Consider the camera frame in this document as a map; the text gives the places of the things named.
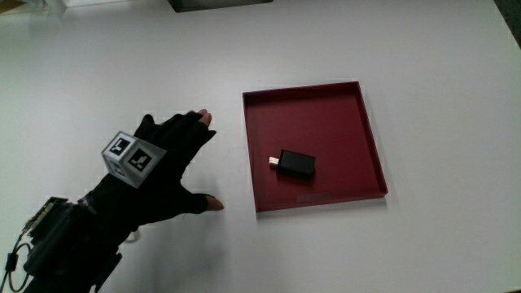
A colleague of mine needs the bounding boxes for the person's left hand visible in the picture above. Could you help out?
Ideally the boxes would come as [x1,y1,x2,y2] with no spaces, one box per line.
[83,108,225,230]

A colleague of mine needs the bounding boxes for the black charger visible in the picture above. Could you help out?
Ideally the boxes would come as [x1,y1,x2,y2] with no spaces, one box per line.
[268,149,317,180]

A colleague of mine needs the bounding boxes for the dark red square plate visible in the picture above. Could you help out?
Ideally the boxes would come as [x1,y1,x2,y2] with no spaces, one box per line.
[242,81,389,214]

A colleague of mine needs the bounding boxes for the black wrist-mounted sensor unit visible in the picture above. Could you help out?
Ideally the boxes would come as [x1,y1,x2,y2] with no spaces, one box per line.
[22,196,123,293]

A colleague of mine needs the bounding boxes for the dark grey box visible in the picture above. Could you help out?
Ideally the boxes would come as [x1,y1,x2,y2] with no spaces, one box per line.
[167,0,274,14]

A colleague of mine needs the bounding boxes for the clear plastic bag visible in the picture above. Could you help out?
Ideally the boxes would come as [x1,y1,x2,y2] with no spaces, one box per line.
[0,0,68,18]

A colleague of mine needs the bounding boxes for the black cable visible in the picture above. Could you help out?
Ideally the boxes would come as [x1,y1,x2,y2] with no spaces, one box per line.
[0,230,34,293]

